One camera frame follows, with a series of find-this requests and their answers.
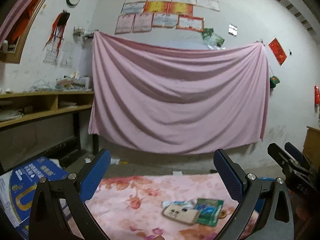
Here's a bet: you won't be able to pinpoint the wooden cabinet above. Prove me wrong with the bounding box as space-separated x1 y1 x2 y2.
303 126 320 170

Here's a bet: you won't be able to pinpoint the green white small box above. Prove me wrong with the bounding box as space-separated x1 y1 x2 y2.
195 198 224 227

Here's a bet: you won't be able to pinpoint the pink floral blanket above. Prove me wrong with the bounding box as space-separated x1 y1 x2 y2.
86 173 238 239

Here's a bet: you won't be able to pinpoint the blue cardboard box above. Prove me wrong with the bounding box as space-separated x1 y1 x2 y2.
1 157 68 239

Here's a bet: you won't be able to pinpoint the pink hanging cloth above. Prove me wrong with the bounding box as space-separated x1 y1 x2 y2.
88 32 270 154

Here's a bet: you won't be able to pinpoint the yellow wooden shelf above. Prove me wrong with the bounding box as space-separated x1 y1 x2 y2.
1 91 94 131

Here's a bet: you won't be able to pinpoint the green wall ornament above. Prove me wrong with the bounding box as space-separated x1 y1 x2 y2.
270 76 280 89

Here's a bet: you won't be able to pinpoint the red paper on wall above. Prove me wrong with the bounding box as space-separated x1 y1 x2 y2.
268 38 287 66

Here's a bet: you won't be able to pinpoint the red tassel wall ornament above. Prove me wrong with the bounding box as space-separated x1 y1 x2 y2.
44 10 70 58

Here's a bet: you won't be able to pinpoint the wall certificates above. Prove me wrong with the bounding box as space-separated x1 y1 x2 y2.
114 0 220 35

